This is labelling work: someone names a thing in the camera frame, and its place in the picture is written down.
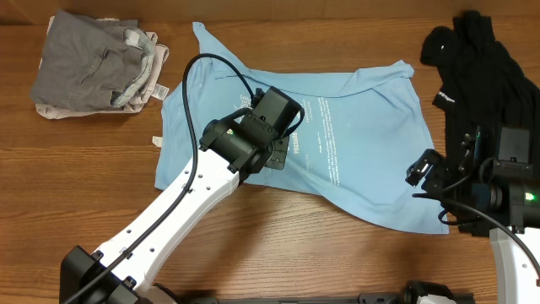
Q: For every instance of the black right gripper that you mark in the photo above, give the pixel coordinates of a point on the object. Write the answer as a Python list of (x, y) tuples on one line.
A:
[(442, 169)]

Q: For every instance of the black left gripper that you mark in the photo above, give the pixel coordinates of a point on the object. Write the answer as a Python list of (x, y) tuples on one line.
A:
[(278, 157)]

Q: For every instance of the light blue t-shirt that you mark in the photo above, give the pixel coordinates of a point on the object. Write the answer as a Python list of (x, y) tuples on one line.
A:
[(360, 133)]

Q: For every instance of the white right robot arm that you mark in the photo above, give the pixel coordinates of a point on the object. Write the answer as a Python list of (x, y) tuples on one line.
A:
[(493, 194)]

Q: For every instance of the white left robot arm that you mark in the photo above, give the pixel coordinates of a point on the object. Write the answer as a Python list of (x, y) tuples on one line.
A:
[(123, 269)]

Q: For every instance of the black garment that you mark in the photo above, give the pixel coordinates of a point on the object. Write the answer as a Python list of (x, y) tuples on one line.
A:
[(481, 83)]

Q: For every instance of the beige folded garment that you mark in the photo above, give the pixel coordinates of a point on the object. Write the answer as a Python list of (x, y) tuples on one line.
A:
[(140, 97)]

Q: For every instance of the grey folded shorts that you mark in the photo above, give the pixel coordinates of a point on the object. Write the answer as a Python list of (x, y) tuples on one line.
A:
[(86, 65)]

